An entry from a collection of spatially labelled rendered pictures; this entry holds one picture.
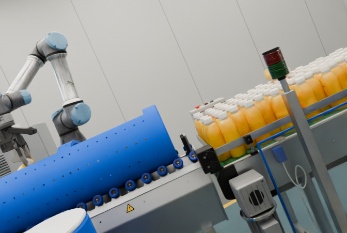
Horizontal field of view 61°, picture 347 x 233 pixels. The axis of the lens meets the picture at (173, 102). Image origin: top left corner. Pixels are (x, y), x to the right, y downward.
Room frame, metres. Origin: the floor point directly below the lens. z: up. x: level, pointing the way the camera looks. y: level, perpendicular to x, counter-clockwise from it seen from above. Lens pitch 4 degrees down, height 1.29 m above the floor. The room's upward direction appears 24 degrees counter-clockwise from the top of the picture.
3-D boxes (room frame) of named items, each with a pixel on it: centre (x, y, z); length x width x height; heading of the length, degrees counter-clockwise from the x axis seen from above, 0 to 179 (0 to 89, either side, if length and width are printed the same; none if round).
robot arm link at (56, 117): (1.74, 0.63, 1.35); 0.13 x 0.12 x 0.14; 52
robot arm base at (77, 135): (1.75, 0.64, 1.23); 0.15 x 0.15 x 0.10
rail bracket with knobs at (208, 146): (1.16, -0.03, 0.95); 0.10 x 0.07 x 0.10; 4
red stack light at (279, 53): (1.03, -0.38, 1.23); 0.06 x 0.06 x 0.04
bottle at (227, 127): (1.22, -0.17, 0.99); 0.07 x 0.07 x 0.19
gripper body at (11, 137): (1.37, 0.76, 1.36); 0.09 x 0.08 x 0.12; 94
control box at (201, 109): (1.66, -0.16, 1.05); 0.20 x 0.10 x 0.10; 94
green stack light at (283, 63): (1.03, -0.38, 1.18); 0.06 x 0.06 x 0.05
